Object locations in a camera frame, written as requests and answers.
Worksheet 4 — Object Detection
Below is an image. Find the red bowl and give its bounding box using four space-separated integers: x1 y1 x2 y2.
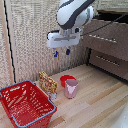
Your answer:
59 74 78 89

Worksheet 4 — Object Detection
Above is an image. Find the pink cup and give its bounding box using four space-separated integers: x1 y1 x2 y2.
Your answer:
63 78 80 100

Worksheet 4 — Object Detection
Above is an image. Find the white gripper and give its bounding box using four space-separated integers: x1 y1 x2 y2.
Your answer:
46 29 82 59

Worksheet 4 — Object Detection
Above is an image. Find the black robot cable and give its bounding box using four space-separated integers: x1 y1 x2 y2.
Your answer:
79 12 128 37

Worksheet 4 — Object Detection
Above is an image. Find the red plastic shopping basket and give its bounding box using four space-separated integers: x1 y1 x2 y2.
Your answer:
0 79 58 128

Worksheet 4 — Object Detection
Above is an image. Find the brown wooden drawer cabinet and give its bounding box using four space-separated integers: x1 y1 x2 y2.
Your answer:
81 9 128 83

